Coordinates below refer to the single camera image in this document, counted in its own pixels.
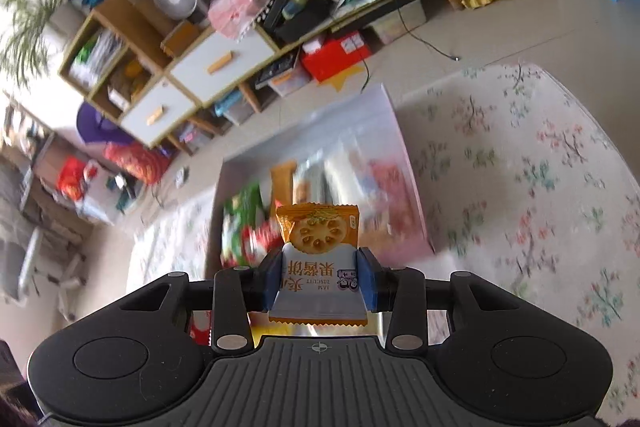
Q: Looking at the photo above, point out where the long wooden TV cabinet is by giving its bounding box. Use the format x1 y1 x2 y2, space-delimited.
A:
60 0 460 147

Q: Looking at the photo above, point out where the green potted plant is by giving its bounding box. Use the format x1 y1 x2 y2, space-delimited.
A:
1 0 68 88

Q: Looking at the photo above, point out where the green chips snack packet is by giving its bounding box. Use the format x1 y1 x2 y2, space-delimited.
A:
220 182 269 268

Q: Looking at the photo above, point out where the orange jam biscuit packet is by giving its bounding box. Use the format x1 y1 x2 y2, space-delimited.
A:
269 202 368 326

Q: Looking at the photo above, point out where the floral tablecloth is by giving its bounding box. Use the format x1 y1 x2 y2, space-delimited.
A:
127 63 639 425

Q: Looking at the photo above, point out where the red gift bag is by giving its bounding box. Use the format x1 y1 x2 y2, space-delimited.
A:
103 142 171 185

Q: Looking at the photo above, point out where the pink cardboard box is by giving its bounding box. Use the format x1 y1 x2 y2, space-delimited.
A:
204 84 434 277

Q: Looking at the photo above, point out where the red box under cabinet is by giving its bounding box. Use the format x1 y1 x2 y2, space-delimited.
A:
302 31 371 82

